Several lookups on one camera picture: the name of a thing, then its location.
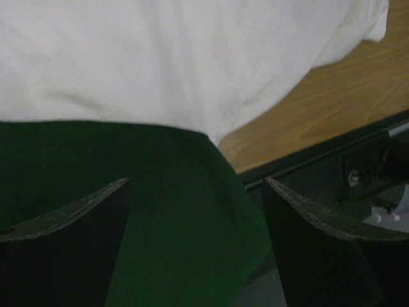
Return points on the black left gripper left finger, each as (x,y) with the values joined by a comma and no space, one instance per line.
(66,257)

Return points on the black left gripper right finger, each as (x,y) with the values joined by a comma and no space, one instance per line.
(325,258)

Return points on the white and green t-shirt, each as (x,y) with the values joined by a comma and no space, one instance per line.
(94,91)

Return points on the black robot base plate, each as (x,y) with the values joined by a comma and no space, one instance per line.
(362,174)

